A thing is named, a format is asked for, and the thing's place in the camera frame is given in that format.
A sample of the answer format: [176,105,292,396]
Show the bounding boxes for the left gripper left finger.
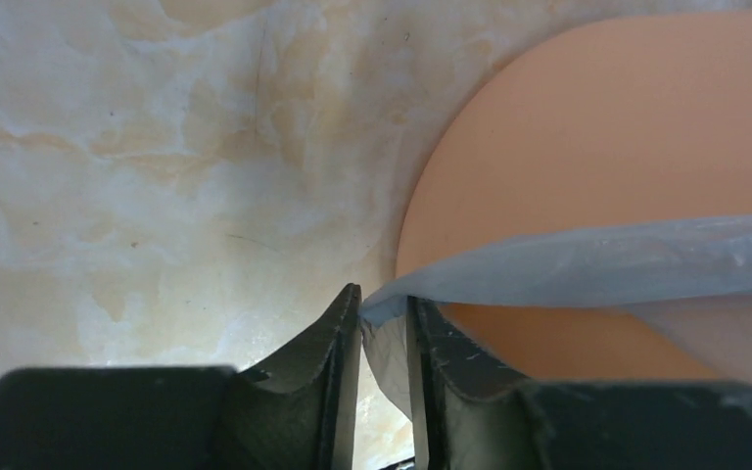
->
[0,284,361,469]

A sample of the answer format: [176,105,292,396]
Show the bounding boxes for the blue plastic trash bag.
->
[360,215,752,414]

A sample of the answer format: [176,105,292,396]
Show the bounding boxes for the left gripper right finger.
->
[406,299,752,469]

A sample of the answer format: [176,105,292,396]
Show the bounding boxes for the orange trash bin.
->
[396,11,752,382]

